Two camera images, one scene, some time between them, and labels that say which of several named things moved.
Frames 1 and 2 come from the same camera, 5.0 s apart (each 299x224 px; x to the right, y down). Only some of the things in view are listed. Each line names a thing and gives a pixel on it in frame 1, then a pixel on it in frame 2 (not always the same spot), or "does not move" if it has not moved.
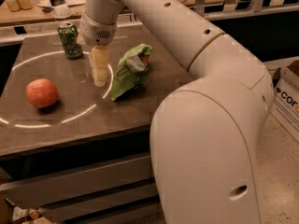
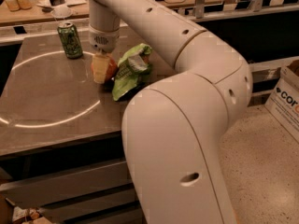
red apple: [42, 92] → [111, 70]
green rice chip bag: [131, 70] does not move
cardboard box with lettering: [285, 106] does not move
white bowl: [62, 12] does not move
